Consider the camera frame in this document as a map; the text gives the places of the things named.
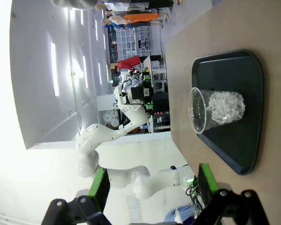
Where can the mannequin in orange dress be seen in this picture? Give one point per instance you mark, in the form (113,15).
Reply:
(140,17)

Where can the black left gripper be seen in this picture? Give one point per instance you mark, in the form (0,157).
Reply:
(147,92)

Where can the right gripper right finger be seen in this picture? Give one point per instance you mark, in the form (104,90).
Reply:
(207,180)

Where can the clear cup with ice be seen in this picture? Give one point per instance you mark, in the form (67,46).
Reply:
(224,107)

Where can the black office chair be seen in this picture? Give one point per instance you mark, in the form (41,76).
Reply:
(142,43)

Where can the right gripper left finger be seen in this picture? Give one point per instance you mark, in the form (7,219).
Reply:
(99,187)

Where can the white foam roll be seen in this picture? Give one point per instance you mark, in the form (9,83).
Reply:
(112,122)

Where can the left wrist camera housing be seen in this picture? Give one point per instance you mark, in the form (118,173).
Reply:
(137,93)

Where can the blue cloth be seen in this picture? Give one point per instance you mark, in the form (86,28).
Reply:
(178,214)

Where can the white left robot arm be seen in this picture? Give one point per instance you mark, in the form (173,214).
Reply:
(96,138)

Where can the person in red top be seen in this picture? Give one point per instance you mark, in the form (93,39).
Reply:
(128,62)

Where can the black plastic tray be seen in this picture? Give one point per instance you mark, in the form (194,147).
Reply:
(227,152)

